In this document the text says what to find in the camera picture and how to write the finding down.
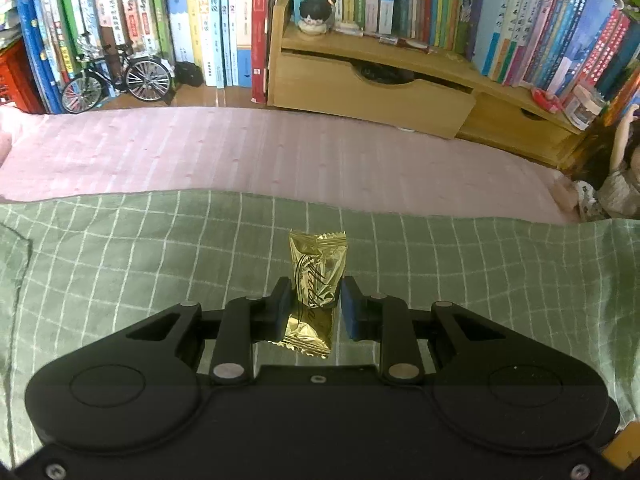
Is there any gold snack packet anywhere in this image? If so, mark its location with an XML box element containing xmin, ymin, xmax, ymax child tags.
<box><xmin>278</xmin><ymin>231</ymin><xmax>348</xmax><ymax>359</ymax></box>

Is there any row of tall books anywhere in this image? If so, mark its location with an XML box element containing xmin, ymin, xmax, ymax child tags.
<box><xmin>1</xmin><ymin>0</ymin><xmax>270</xmax><ymax>115</ymax></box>

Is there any row of books on shelf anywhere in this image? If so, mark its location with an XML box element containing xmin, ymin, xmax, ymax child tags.
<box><xmin>293</xmin><ymin>0</ymin><xmax>639</xmax><ymax>129</ymax></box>

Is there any pink tablecloth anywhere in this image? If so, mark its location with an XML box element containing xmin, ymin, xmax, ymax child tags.
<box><xmin>1</xmin><ymin>105</ymin><xmax>573</xmax><ymax>223</ymax></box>

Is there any green checked cloth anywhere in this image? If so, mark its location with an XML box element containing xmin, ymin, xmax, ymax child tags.
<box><xmin>1</xmin><ymin>191</ymin><xmax>639</xmax><ymax>465</ymax></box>

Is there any wooden drawer shelf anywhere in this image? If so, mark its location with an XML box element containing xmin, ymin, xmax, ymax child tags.
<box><xmin>268</xmin><ymin>0</ymin><xmax>586</xmax><ymax>170</ymax></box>

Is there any miniature black bicycle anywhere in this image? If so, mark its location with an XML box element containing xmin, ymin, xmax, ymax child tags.
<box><xmin>61</xmin><ymin>40</ymin><xmax>175</xmax><ymax>115</ymax></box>

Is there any doll with brown hair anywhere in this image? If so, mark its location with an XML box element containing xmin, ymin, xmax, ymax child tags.
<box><xmin>551</xmin><ymin>104</ymin><xmax>639</xmax><ymax>222</ymax></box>

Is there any small black-haired figurine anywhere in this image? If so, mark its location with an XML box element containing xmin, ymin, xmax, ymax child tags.
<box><xmin>297</xmin><ymin>0</ymin><xmax>335</xmax><ymax>36</ymax></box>

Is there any red plastic crate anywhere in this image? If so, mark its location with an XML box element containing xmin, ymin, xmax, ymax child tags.
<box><xmin>0</xmin><ymin>39</ymin><xmax>44</xmax><ymax>114</ymax></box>

